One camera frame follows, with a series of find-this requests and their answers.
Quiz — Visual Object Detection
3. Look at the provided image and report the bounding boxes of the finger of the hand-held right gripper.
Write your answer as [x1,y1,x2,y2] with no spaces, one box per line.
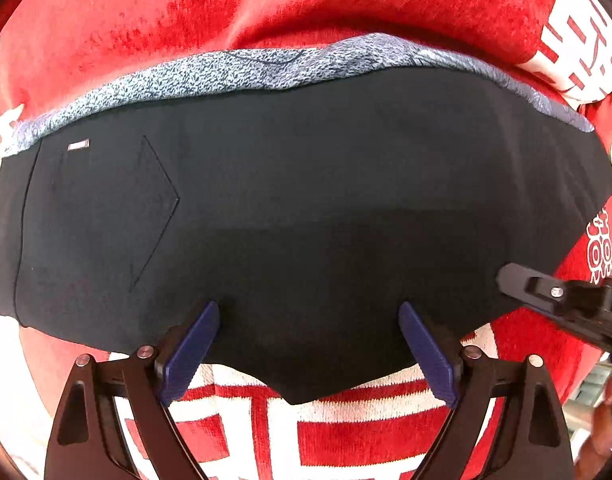
[496,262,578,313]

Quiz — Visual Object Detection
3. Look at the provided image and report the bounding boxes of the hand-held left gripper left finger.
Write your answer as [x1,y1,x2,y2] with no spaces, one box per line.
[43,301,221,480]

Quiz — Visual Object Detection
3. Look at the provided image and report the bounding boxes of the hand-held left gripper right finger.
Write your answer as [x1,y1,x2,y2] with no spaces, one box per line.
[398,301,577,480]

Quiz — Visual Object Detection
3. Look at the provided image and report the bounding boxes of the black pants with grey waistband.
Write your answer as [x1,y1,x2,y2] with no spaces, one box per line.
[0,32,612,406]

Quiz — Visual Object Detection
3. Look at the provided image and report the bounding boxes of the person's right hand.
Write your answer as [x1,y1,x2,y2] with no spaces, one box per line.
[575,370,612,480]

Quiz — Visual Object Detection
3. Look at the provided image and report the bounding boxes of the red printed blanket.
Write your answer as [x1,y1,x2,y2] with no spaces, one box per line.
[0,0,612,480]

